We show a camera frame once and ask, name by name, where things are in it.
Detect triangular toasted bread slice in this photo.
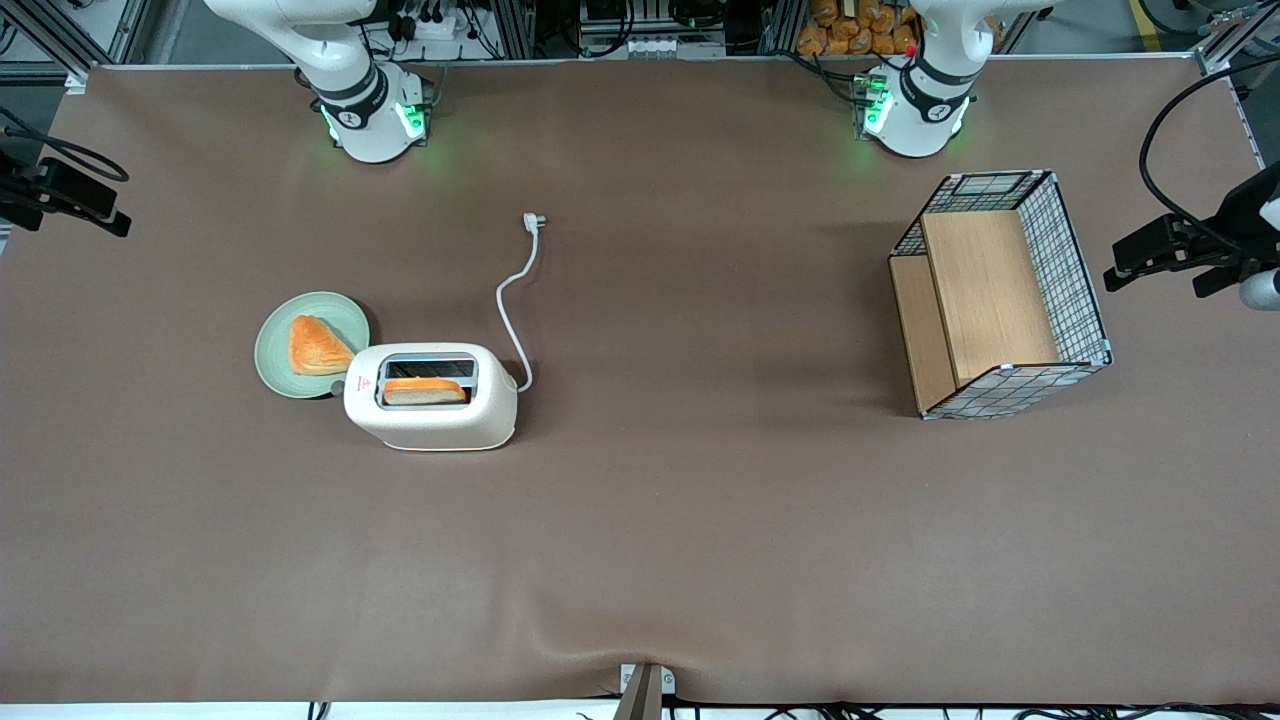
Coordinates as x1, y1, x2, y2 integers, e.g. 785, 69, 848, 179
288, 315, 357, 377

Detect white two-slot toaster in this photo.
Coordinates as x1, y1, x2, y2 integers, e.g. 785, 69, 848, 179
330, 342, 519, 453

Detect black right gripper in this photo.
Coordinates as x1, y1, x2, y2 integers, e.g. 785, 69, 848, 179
0, 150, 133, 238

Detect bag of orange buns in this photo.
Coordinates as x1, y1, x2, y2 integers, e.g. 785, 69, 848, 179
797, 0, 921, 57

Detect bread slice in toaster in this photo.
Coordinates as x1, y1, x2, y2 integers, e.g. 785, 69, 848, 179
382, 377, 469, 406

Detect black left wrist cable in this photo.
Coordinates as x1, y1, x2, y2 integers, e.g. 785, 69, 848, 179
1139, 62, 1280, 253

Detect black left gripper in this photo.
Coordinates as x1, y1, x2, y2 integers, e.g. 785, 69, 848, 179
1104, 165, 1280, 299

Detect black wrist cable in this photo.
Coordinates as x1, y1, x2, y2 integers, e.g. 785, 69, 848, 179
1139, 62, 1280, 253
0, 105, 130, 184

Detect pale green round plate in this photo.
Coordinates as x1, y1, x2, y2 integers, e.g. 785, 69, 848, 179
254, 291, 371, 400

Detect black wire mesh basket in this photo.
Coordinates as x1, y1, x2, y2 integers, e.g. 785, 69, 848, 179
889, 169, 1113, 421

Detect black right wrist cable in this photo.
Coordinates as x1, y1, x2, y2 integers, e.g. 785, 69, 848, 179
0, 105, 130, 184

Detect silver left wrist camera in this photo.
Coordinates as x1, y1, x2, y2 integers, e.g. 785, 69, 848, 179
1239, 267, 1280, 312

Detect wooden step shelf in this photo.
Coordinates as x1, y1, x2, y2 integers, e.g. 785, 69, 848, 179
890, 210, 1061, 413

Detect white power strip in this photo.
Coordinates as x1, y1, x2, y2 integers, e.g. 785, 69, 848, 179
398, 8, 473, 43

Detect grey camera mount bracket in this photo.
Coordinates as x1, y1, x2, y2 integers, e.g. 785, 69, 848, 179
613, 662, 677, 720

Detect white toaster power cord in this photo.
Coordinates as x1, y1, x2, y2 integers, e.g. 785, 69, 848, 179
496, 212, 549, 393

